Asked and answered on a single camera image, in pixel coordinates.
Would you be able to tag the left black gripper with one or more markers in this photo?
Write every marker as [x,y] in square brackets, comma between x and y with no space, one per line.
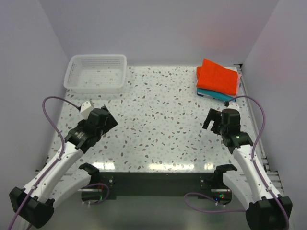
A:
[110,123]

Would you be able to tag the orange t-shirt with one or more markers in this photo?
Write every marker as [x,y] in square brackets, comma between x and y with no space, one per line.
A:
[214,77]

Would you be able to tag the teal folded t-shirt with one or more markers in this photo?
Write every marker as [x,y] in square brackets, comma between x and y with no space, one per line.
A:
[221,96]

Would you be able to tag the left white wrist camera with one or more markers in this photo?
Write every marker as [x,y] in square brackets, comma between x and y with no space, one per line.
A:
[86,108]

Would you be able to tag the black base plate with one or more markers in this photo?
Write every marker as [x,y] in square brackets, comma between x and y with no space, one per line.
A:
[155,184]

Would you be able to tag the pink folded t-shirt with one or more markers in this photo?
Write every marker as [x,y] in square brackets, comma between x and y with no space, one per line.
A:
[239,75]

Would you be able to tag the white patterned folded t-shirt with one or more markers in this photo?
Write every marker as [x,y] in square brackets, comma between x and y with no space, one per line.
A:
[207,96]

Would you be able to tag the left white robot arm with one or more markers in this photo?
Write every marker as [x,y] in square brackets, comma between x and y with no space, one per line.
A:
[33,202]

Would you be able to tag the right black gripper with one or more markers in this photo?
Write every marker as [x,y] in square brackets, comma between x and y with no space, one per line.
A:
[214,115]

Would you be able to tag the white plastic basket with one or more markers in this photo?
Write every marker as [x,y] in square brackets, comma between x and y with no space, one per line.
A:
[96,73]

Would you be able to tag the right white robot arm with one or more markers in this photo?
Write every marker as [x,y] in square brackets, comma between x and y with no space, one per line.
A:
[265,207]

